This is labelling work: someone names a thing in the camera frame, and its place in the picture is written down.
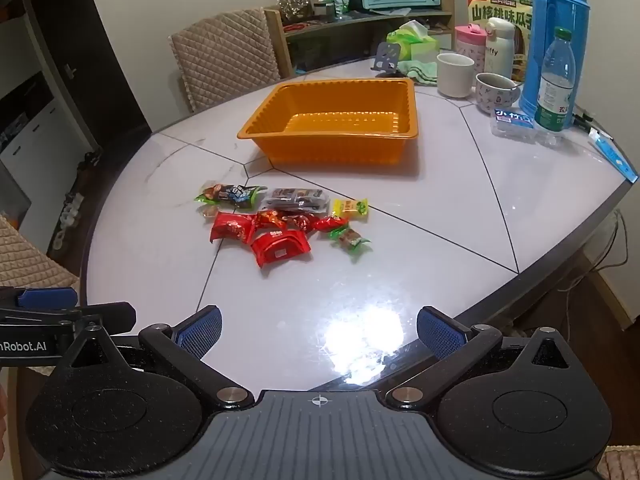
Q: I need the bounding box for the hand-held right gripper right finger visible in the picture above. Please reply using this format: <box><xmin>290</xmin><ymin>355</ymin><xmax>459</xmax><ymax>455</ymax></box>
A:
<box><xmin>385</xmin><ymin>305</ymin><xmax>588</xmax><ymax>413</ymax></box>

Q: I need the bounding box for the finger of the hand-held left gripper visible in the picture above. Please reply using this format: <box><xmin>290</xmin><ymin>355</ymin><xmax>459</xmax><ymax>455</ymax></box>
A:
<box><xmin>75</xmin><ymin>301</ymin><xmax>137</xmax><ymax>333</ymax></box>
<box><xmin>0</xmin><ymin>287</ymin><xmax>80</xmax><ymax>311</ymax></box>

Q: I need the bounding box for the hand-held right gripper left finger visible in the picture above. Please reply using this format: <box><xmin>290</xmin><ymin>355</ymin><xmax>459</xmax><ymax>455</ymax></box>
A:
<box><xmin>52</xmin><ymin>305</ymin><xmax>256</xmax><ymax>411</ymax></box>

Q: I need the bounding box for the large red snack packet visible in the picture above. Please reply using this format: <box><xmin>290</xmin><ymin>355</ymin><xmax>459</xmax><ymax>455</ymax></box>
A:
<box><xmin>209</xmin><ymin>211</ymin><xmax>258</xmax><ymax>245</ymax></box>

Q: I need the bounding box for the red packet with white label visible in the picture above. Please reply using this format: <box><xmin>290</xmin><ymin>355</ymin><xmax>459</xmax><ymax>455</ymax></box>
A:
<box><xmin>250</xmin><ymin>230</ymin><xmax>311</xmax><ymax>268</ymax></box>

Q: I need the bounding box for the green candy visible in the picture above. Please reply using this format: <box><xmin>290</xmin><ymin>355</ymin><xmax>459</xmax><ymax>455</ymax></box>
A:
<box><xmin>327</xmin><ymin>227</ymin><xmax>373</xmax><ymax>257</ymax></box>

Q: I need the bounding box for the green blue snack bar packet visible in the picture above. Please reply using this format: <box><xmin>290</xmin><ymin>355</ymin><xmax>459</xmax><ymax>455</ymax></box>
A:
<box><xmin>195</xmin><ymin>183</ymin><xmax>268</xmax><ymax>209</ymax></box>

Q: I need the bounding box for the yellow candy packet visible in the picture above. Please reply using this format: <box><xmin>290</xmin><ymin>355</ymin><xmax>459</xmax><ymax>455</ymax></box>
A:
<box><xmin>331</xmin><ymin>198</ymin><xmax>370</xmax><ymax>222</ymax></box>

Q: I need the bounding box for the clear dark snack packet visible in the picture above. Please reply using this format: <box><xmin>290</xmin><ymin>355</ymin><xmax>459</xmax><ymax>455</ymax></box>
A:
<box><xmin>259</xmin><ymin>187</ymin><xmax>332</xmax><ymax>217</ymax></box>

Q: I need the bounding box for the orange plastic tray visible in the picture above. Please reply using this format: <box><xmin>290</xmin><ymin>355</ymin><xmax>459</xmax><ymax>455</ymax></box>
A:
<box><xmin>236</xmin><ymin>77</ymin><xmax>420</xmax><ymax>167</ymax></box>

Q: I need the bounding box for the quilted beige chair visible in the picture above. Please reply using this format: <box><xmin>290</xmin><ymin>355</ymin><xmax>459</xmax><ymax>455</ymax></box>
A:
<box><xmin>169</xmin><ymin>7</ymin><xmax>282</xmax><ymax>113</ymax></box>
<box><xmin>0</xmin><ymin>214</ymin><xmax>81</xmax><ymax>291</ymax></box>

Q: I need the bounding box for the white power strip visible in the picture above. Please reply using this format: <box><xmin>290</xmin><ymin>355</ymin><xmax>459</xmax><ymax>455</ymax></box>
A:
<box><xmin>52</xmin><ymin>192</ymin><xmax>85</xmax><ymax>251</ymax></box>

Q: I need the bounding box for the white cabinet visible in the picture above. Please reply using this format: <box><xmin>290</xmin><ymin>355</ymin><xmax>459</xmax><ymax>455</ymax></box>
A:
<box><xmin>0</xmin><ymin>72</ymin><xmax>96</xmax><ymax>226</ymax></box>

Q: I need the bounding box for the clear plastic toothpick box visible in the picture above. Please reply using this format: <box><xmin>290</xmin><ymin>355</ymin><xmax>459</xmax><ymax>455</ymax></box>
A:
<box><xmin>490</xmin><ymin>108</ymin><xmax>538</xmax><ymax>141</ymax></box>

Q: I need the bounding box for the beige quilted cushion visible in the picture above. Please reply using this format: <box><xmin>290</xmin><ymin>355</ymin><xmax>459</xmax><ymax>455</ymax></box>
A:
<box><xmin>597</xmin><ymin>452</ymin><xmax>640</xmax><ymax>480</ymax></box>

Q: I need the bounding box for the patterned white mug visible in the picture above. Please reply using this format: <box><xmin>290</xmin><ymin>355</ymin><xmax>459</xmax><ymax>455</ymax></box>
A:
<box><xmin>474</xmin><ymin>72</ymin><xmax>521</xmax><ymax>115</ymax></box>

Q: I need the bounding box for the blue tube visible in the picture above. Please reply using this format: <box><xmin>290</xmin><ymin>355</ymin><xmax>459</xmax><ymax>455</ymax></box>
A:
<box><xmin>587</xmin><ymin>127</ymin><xmax>640</xmax><ymax>183</ymax></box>

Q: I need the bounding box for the dark wooden cabinet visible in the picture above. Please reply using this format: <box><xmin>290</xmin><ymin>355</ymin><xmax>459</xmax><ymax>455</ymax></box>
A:
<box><xmin>22</xmin><ymin>0</ymin><xmax>151</xmax><ymax>151</ymax></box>

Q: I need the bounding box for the white cup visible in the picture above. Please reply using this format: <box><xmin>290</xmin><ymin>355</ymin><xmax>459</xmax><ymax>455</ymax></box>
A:
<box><xmin>436</xmin><ymin>52</ymin><xmax>476</xmax><ymax>98</ymax></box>

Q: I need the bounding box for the black pen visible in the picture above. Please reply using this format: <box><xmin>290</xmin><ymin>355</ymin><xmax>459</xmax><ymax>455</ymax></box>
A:
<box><xmin>572</xmin><ymin>105</ymin><xmax>596</xmax><ymax>133</ymax></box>

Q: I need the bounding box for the green towel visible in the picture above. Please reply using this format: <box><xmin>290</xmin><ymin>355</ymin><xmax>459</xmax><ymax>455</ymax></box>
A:
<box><xmin>397</xmin><ymin>59</ymin><xmax>441</xmax><ymax>86</ymax></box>

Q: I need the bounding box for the clear water bottle green cap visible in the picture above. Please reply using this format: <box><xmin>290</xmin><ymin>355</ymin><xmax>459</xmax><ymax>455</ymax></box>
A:
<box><xmin>532</xmin><ymin>27</ymin><xmax>575</xmax><ymax>148</ymax></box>

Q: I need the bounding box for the grey phone stand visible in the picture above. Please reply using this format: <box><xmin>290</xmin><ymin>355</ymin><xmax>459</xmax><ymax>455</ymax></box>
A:
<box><xmin>372</xmin><ymin>42</ymin><xmax>401</xmax><ymax>77</ymax></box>

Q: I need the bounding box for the white thermos bottle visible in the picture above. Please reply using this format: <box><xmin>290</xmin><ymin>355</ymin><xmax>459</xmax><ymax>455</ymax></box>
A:
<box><xmin>485</xmin><ymin>16</ymin><xmax>516</xmax><ymax>78</ymax></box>

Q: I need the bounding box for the pink tumbler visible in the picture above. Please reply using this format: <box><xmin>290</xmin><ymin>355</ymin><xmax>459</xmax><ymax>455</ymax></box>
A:
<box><xmin>454</xmin><ymin>24</ymin><xmax>488</xmax><ymax>78</ymax></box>

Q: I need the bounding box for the green tissue pack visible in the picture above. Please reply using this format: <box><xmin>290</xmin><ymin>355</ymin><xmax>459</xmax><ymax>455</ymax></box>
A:
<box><xmin>386</xmin><ymin>20</ymin><xmax>437</xmax><ymax>61</ymax></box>

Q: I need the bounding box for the blue thermos jug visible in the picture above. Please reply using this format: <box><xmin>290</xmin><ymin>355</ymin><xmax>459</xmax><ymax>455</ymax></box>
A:
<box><xmin>518</xmin><ymin>0</ymin><xmax>596</xmax><ymax>121</ymax></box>

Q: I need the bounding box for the wooden shelf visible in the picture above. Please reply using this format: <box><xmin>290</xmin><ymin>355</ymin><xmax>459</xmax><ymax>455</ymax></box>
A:
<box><xmin>264</xmin><ymin>0</ymin><xmax>456</xmax><ymax>78</ymax></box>

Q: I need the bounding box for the large green yellow snack bag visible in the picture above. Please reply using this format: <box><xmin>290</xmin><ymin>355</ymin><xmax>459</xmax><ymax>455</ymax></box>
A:
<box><xmin>467</xmin><ymin>0</ymin><xmax>535</xmax><ymax>83</ymax></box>

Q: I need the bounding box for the clear jar with orange lid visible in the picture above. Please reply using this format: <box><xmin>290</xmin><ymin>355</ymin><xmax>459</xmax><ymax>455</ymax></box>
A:
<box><xmin>277</xmin><ymin>0</ymin><xmax>315</xmax><ymax>23</ymax></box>

